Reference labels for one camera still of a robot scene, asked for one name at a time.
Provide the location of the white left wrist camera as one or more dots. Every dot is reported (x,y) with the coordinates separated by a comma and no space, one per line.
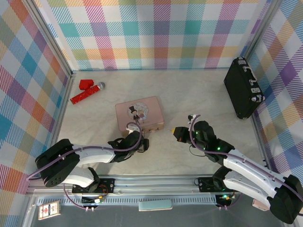
(130,127)

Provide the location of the red card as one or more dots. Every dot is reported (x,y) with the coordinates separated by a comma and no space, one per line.
(48,210)

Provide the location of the black briefcase with metal fittings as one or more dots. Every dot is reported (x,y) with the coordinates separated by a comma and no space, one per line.
(239,89)

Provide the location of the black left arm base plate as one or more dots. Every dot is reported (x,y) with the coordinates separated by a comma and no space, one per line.
(106,185)

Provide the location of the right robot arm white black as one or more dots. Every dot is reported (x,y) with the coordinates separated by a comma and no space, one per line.
(248,170)

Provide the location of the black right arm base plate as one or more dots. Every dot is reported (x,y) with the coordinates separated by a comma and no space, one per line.
(206,184)

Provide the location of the pink tin box with cartoon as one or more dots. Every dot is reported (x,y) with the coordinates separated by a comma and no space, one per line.
(151,111)

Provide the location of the aluminium frame post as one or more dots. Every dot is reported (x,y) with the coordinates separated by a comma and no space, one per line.
(262,28)
(47,35)

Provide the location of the light blue eraser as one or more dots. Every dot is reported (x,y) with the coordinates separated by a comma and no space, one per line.
(155,205)

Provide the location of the small red block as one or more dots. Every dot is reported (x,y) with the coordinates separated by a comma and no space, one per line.
(85,84)

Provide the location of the red glitter toy microphone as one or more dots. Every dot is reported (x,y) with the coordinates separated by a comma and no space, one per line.
(85,94)

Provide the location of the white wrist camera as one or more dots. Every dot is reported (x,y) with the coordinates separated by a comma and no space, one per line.
(192,119)
(130,127)

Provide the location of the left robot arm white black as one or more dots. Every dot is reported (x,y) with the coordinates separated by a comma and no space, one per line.
(94,154)

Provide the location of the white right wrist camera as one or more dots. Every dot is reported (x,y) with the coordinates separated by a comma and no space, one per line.
(192,119)

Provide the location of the long aluminium frame rail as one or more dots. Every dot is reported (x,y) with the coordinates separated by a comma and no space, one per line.
(154,183)

